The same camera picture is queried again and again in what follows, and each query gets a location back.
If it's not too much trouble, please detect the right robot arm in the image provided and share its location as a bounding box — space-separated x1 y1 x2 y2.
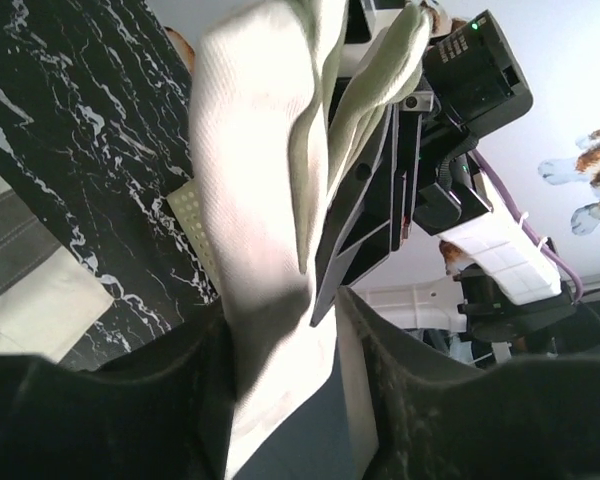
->
311 11 580 343

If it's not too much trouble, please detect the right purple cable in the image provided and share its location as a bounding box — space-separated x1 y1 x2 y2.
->
472 149 589 296

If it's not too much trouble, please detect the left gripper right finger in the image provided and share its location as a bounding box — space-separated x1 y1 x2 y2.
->
337 287 600 479

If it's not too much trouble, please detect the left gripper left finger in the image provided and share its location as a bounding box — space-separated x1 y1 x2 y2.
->
0 303 235 479

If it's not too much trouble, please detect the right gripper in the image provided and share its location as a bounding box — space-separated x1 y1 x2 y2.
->
311 10 533 327

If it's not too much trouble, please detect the work glove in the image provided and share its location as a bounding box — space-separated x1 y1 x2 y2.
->
189 1 432 478
0 176 113 362

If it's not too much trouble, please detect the green storage basket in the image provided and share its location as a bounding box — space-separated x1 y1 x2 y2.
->
167 178 221 295

